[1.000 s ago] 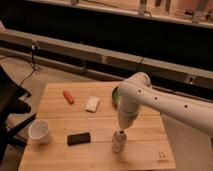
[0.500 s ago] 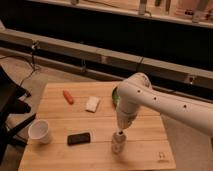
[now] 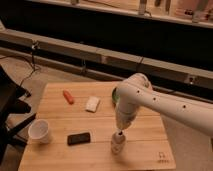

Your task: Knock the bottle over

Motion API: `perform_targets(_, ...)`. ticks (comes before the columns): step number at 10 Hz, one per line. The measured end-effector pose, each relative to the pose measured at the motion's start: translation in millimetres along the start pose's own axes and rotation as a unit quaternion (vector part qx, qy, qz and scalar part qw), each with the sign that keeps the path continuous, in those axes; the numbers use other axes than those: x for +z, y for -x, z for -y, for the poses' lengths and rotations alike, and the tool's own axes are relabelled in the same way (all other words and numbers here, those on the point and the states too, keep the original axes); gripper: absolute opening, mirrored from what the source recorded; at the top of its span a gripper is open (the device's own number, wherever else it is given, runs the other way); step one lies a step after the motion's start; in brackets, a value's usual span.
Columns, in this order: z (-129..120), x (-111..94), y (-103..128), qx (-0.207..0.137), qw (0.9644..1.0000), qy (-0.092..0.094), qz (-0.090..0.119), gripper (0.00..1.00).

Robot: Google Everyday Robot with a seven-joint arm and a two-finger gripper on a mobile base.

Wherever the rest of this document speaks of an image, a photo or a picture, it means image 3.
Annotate white bottle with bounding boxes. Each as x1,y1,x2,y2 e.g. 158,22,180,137
111,132,126,154

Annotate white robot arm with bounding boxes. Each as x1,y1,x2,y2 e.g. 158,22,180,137
115,73,213,140

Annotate green bowl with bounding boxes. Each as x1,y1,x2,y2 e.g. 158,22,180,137
111,88,119,106

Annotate white sponge block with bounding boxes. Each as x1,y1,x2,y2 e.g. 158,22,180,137
86,96,100,113

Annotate wooden table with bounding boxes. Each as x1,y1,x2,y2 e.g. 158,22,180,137
18,82,176,171

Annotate orange carrot toy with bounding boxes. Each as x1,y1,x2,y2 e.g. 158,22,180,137
63,90,74,105

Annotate black phone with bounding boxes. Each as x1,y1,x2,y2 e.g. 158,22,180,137
67,132,91,146

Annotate white paper cup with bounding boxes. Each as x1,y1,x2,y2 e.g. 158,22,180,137
28,119,52,144

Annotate black chair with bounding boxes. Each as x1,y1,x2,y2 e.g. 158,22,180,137
0,65,35,164

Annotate black floor cable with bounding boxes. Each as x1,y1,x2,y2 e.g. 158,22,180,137
0,41,41,88

